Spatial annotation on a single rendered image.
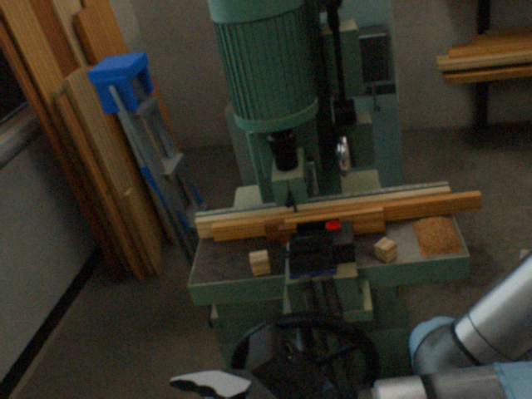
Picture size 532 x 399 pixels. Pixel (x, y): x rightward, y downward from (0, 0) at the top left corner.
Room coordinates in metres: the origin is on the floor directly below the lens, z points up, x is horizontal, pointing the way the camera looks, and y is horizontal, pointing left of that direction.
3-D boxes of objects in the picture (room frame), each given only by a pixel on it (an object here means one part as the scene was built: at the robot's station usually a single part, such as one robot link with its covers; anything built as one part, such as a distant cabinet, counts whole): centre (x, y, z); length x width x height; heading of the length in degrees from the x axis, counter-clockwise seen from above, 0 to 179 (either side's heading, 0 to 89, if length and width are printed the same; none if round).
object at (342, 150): (1.17, -0.18, 1.02); 0.12 x 0.03 x 0.12; 171
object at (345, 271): (0.87, -0.06, 0.92); 0.15 x 0.13 x 0.09; 81
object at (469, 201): (1.05, -0.14, 0.92); 0.62 x 0.02 x 0.04; 81
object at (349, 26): (1.25, -0.22, 1.23); 0.09 x 0.08 x 0.15; 171
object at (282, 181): (1.08, -0.05, 1.03); 0.14 x 0.07 x 0.09; 171
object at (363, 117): (1.22, -0.23, 1.02); 0.09 x 0.07 x 0.12; 81
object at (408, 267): (0.95, -0.08, 0.87); 0.61 x 0.30 x 0.06; 81
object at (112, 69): (1.89, 0.38, 0.58); 0.27 x 0.25 x 1.16; 73
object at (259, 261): (0.94, 0.06, 0.92); 0.04 x 0.03 x 0.04; 88
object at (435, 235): (0.93, -0.32, 0.91); 0.12 x 0.09 x 0.03; 171
